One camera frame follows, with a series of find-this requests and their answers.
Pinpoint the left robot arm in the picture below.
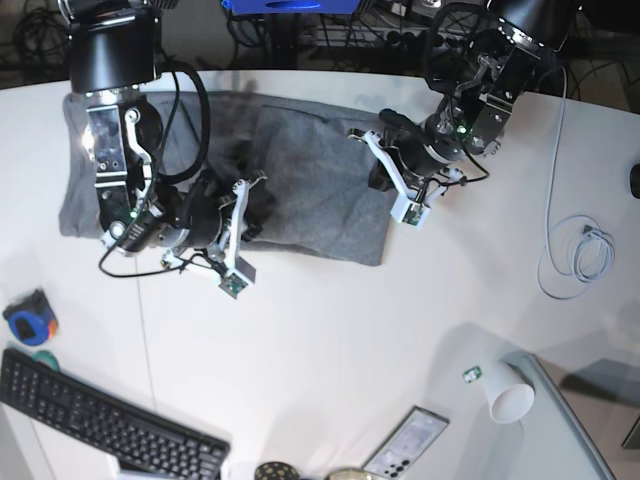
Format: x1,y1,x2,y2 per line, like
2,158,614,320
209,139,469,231
349,1,579,228

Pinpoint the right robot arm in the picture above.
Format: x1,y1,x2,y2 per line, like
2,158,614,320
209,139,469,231
58,1,266,297

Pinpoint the grey t-shirt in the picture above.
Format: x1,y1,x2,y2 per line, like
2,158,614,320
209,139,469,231
59,92,395,266

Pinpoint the small green white chip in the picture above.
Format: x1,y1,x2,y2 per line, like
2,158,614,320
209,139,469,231
463,366,483,384

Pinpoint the blue orange tape measure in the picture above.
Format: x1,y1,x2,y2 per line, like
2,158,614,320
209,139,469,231
2,289,58,347

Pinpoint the blue box with hole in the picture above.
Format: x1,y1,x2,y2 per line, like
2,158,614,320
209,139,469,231
221,0,360,15

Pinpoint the black gold dotted round object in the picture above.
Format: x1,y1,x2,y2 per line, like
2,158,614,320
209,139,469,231
254,461,301,480

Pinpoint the white coiled cable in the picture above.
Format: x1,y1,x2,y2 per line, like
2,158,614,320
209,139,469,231
537,64,617,301

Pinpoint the green round object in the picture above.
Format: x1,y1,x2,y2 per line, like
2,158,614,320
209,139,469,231
32,350,60,373

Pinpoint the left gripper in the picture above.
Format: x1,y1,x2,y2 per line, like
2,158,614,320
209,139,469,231
347,109,468,228

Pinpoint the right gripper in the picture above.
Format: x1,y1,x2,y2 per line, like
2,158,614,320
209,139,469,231
159,169,267,298

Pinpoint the gold rimmed round tin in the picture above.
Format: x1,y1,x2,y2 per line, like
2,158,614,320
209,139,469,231
325,467,373,480

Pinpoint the white paper cup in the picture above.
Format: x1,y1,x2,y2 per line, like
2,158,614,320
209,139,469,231
481,361,535,424

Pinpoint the black computer keyboard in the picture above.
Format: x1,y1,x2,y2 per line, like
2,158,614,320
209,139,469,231
1,348,230,479

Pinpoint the black round object at edge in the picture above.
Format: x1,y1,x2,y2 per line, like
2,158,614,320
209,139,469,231
629,164,640,199

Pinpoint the smartphone in clear case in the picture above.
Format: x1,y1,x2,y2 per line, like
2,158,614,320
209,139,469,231
362,406,450,479

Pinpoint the glass side table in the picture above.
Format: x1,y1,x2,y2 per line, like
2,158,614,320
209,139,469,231
499,352,639,479

